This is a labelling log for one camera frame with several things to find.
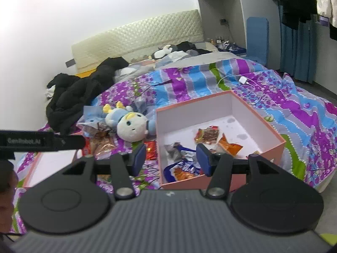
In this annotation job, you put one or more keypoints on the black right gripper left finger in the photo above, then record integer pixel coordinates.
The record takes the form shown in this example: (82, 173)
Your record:
(122, 167)

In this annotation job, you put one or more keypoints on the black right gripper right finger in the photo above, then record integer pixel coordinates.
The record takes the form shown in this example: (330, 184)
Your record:
(218, 168)

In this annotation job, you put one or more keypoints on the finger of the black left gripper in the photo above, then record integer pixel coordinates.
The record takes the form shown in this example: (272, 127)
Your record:
(68, 142)

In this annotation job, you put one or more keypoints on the orange clear bun snack packet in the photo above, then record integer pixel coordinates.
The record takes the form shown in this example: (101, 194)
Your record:
(229, 148)

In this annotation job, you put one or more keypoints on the blue white snack packet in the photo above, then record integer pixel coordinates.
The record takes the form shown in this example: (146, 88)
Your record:
(183, 163)

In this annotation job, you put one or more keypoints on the clear green-edged snack packet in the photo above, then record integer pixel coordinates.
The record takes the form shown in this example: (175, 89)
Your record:
(208, 135)

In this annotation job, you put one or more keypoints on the person's left hand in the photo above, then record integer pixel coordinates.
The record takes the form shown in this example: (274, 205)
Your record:
(9, 181)

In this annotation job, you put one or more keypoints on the pink box lid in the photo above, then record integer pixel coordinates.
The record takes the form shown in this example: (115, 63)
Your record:
(47, 163)

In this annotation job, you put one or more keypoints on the shiny red snack packet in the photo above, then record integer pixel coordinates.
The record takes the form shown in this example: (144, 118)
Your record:
(151, 151)

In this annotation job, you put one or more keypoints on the clear brown snack packet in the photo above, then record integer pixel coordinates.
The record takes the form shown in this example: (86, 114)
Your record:
(99, 138)

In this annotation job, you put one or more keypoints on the blue white plush toy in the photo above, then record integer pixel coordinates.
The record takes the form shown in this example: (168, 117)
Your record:
(129, 125)

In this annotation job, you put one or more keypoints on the pink cardboard box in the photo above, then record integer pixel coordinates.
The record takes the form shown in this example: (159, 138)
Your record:
(221, 122)

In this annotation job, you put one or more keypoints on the black clothing pile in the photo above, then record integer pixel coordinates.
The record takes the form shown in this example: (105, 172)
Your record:
(73, 93)

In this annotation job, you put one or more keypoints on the purple floral bed quilt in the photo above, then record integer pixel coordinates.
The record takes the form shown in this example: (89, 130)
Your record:
(306, 121)

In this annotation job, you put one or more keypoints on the cream quilted headboard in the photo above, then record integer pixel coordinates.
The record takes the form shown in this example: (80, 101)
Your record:
(138, 40)

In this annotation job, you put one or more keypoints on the black white plush toy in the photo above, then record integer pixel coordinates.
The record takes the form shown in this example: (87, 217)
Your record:
(164, 51)

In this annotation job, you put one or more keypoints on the blue curtain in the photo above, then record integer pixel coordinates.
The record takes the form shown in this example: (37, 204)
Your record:
(298, 50)

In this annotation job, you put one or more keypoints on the grey wardrobe cabinet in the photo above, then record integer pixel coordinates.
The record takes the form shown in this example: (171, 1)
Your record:
(228, 19)

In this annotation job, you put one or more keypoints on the white charger with cable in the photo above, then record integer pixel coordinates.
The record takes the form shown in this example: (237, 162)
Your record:
(243, 80)

